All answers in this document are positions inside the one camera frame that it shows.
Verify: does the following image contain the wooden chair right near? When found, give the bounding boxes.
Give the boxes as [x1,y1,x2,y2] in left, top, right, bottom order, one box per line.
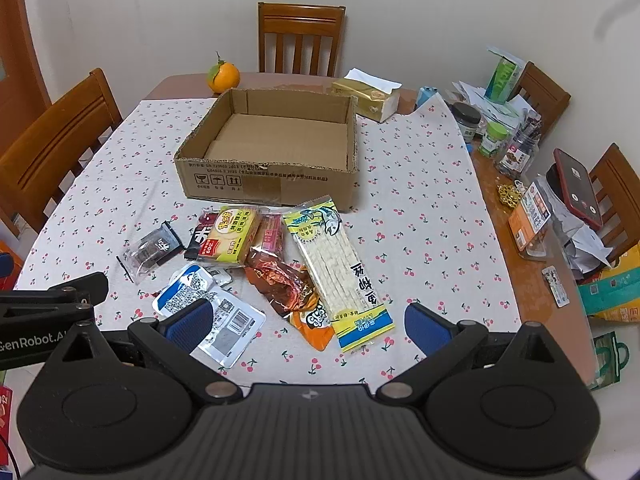
[589,143,640,263]

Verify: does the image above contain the dark lid jar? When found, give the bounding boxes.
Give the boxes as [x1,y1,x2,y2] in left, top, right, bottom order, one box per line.
[450,102,482,143]

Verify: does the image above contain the green white carton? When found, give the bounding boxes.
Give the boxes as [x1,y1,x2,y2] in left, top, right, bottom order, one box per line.
[484,47,525,104]

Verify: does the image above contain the wooden door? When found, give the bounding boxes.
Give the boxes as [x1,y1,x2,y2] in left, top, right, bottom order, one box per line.
[0,0,51,154]

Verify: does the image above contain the white blue snack bag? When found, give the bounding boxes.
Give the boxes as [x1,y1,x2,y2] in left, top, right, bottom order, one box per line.
[153,263,266,368]

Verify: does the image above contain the wooden chair left side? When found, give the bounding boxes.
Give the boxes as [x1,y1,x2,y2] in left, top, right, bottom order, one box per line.
[1,67,122,232]

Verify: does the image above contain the gold tissue pack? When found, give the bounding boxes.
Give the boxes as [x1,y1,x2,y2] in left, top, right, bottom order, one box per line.
[331,68,402,122]

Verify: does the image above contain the long yellow blue noodle snack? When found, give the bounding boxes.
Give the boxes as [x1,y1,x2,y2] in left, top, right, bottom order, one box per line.
[283,196,394,351]

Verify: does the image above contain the green paper bag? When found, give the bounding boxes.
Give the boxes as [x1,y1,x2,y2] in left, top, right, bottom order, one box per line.
[590,332,630,390]

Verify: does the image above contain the pink biscuit pack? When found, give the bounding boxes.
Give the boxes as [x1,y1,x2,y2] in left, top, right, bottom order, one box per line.
[252,214,283,257]

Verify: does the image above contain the light blue box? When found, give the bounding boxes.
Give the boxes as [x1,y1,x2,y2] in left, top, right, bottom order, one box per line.
[414,86,438,110]

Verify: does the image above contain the gold trinket pile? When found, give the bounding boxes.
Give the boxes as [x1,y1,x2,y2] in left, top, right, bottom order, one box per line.
[497,180,526,209]

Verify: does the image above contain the brown cardboard box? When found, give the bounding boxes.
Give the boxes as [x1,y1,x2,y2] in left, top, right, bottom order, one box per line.
[174,89,358,211]

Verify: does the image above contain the orange fruit with leaf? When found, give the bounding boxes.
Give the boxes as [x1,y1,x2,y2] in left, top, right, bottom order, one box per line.
[206,55,241,96]

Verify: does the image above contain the orange printed box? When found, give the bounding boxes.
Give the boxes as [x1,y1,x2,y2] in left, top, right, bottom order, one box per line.
[508,182,551,252]

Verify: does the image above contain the small dark clear snack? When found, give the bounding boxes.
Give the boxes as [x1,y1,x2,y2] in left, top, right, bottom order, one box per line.
[117,221,184,285]

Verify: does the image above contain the brown orange snack bag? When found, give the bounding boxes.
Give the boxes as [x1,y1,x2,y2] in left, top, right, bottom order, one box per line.
[244,249,334,351]

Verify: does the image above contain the red smartphone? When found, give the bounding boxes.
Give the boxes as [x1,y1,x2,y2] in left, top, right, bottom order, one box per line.
[553,148,603,231]

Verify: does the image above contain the wooden chair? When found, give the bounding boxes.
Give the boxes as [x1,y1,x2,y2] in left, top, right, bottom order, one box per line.
[589,143,640,263]
[1,67,122,232]
[510,62,572,140]

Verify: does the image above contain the cherry print tablecloth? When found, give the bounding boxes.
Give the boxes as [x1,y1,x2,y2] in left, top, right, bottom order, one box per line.
[13,93,522,394]

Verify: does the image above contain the wooden chair right far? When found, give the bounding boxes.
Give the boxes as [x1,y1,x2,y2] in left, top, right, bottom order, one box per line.
[510,62,572,140]

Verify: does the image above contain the black red beef snack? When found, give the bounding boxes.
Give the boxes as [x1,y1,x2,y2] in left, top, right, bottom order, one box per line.
[183,211,218,260]

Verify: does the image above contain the wooden chair far end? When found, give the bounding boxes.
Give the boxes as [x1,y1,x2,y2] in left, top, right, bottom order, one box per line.
[257,2,346,77]

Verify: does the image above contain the green lid jar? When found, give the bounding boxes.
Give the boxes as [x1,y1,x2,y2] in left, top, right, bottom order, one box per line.
[480,122,508,157]

